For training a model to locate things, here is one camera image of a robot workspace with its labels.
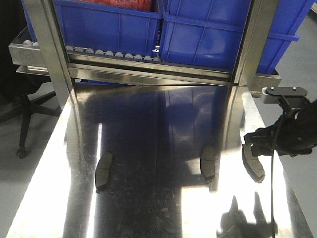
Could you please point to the stainless steel roller rack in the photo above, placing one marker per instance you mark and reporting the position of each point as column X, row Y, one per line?
column 51, row 58

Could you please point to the right blue plastic bin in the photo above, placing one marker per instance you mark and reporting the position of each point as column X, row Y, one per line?
column 209, row 32

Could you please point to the blue plastic bin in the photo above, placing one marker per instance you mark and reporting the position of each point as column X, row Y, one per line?
column 209, row 32
column 109, row 28

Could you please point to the red bagged parts in bin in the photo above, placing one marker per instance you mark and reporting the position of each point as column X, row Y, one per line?
column 132, row 4

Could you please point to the left blue plastic bin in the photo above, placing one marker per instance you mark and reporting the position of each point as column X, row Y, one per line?
column 109, row 28

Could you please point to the black office chair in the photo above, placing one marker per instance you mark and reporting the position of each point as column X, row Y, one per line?
column 14, row 86

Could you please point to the grey brake pad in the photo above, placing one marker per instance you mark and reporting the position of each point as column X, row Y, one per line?
column 207, row 163
column 103, row 172
column 252, row 164

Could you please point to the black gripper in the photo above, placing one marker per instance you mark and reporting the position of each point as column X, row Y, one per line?
column 294, row 133

